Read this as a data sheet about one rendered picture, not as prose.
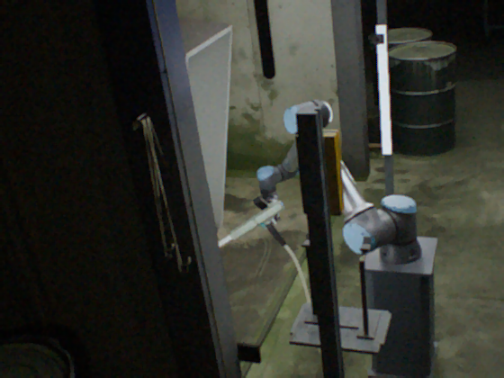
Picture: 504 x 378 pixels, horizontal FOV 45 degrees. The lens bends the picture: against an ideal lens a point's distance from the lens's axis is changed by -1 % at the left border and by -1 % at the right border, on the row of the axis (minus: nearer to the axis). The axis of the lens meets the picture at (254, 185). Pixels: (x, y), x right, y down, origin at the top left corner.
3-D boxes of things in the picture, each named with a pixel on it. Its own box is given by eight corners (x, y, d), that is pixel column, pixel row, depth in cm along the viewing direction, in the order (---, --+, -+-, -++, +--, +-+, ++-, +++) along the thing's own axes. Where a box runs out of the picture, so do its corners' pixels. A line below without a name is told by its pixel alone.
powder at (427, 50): (385, 49, 540) (385, 47, 539) (447, 42, 532) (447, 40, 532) (391, 64, 491) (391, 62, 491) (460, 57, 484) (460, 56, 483)
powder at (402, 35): (436, 31, 579) (436, 29, 578) (421, 44, 537) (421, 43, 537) (381, 31, 605) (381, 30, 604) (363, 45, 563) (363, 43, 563)
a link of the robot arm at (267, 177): (270, 163, 333) (274, 184, 337) (252, 169, 328) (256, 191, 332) (280, 166, 325) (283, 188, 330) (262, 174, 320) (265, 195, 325)
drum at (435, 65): (387, 138, 578) (382, 45, 541) (449, 132, 569) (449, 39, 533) (393, 163, 525) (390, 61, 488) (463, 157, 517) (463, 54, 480)
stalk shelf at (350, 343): (289, 344, 212) (288, 340, 212) (306, 305, 231) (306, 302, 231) (378, 355, 201) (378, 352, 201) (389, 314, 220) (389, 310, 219)
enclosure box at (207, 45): (121, 267, 323) (112, 42, 266) (168, 213, 374) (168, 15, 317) (182, 283, 314) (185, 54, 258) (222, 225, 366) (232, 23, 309)
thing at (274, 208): (304, 229, 308) (277, 196, 301) (304, 234, 303) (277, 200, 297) (228, 277, 321) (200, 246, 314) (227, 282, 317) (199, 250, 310)
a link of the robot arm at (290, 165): (331, 88, 286) (287, 163, 342) (310, 95, 280) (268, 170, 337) (344, 107, 282) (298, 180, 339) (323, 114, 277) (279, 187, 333)
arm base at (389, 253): (423, 243, 285) (423, 225, 280) (418, 265, 269) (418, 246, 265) (382, 240, 291) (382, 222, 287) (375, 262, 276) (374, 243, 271)
